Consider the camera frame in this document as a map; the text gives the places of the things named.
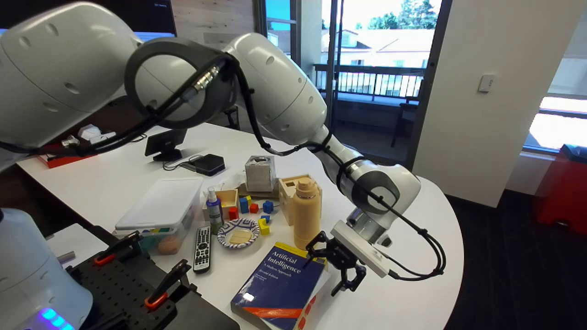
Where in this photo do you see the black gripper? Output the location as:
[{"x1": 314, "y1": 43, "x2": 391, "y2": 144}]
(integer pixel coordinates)
[{"x1": 304, "y1": 228, "x2": 369, "y2": 298}]

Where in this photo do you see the blue artificial intelligence book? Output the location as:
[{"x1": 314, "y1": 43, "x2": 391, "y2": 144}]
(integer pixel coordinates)
[{"x1": 229, "y1": 241, "x2": 332, "y2": 330}]

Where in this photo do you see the small open wooden box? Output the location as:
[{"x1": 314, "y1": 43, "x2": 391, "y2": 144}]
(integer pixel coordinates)
[{"x1": 215, "y1": 186, "x2": 240, "y2": 216}]

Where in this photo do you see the yellow bottle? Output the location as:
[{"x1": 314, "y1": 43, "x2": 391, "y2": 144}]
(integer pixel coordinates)
[{"x1": 290, "y1": 177, "x2": 325, "y2": 252}]

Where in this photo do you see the yellow block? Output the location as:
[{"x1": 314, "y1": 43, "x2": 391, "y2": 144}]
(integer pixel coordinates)
[{"x1": 255, "y1": 216, "x2": 273, "y2": 238}]

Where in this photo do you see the wooden shape sorter box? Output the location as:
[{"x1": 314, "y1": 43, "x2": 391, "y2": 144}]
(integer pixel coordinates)
[{"x1": 275, "y1": 173, "x2": 317, "y2": 227}]

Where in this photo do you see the blue patterned plate with food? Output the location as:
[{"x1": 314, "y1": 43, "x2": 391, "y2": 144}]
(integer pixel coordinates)
[{"x1": 216, "y1": 217, "x2": 262, "y2": 250}]

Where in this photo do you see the grey tissue box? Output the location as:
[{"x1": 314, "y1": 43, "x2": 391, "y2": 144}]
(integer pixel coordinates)
[{"x1": 244, "y1": 153, "x2": 277, "y2": 194}]

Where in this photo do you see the small white glue bottle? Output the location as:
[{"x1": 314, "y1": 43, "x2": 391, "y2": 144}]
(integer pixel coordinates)
[{"x1": 205, "y1": 188, "x2": 226, "y2": 234}]

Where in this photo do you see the grey remote control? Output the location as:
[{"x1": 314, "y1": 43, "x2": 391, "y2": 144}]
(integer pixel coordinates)
[{"x1": 191, "y1": 223, "x2": 215, "y2": 274}]

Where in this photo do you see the dark balcony chair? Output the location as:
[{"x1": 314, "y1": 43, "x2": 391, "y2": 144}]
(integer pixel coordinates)
[{"x1": 389, "y1": 98, "x2": 422, "y2": 148}]

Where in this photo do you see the black wallet case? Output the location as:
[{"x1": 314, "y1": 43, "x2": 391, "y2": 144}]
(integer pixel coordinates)
[{"x1": 182, "y1": 151, "x2": 227, "y2": 177}]

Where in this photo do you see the plastic container with white lid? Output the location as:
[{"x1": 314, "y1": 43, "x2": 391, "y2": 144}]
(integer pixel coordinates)
[{"x1": 114, "y1": 175, "x2": 205, "y2": 256}]

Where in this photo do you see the balcony railing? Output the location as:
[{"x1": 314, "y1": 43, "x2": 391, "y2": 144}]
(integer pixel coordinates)
[{"x1": 308, "y1": 60, "x2": 427, "y2": 104}]

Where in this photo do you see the small black tablet on stand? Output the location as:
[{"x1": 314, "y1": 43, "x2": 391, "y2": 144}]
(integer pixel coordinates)
[{"x1": 143, "y1": 126, "x2": 189, "y2": 164}]

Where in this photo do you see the red box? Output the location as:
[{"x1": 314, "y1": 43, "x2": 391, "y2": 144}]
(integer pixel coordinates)
[{"x1": 530, "y1": 142, "x2": 587, "y2": 238}]

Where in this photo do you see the white power adapter box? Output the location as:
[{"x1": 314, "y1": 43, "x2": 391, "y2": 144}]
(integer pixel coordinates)
[{"x1": 77, "y1": 122, "x2": 119, "y2": 146}]

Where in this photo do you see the red and white device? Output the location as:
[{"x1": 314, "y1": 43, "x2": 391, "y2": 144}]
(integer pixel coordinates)
[{"x1": 38, "y1": 150, "x2": 84, "y2": 170}]

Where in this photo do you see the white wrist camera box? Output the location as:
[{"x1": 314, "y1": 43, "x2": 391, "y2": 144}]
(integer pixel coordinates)
[{"x1": 328, "y1": 217, "x2": 394, "y2": 280}]

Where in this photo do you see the black clamp with orange handle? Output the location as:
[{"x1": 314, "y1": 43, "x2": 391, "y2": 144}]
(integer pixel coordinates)
[
  {"x1": 90, "y1": 228, "x2": 143, "y2": 267},
  {"x1": 143, "y1": 258, "x2": 193, "y2": 313}
]

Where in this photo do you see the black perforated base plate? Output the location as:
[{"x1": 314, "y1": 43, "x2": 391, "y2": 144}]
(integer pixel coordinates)
[{"x1": 64, "y1": 243, "x2": 242, "y2": 330}]

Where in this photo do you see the white light switch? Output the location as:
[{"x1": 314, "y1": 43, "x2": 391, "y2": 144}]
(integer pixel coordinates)
[{"x1": 475, "y1": 73, "x2": 497, "y2": 95}]

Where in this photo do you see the large wall monitor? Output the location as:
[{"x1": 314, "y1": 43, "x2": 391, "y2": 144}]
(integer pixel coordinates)
[{"x1": 0, "y1": 0, "x2": 180, "y2": 45}]

